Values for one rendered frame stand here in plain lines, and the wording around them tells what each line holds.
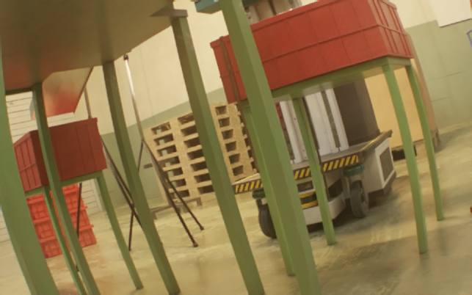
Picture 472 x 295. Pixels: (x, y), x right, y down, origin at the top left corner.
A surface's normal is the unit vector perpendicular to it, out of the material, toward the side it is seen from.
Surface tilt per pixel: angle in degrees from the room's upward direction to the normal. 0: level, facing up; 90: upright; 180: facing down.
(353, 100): 90
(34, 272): 90
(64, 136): 90
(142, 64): 90
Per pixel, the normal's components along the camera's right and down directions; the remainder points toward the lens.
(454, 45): -0.58, 0.15
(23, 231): 0.77, -0.22
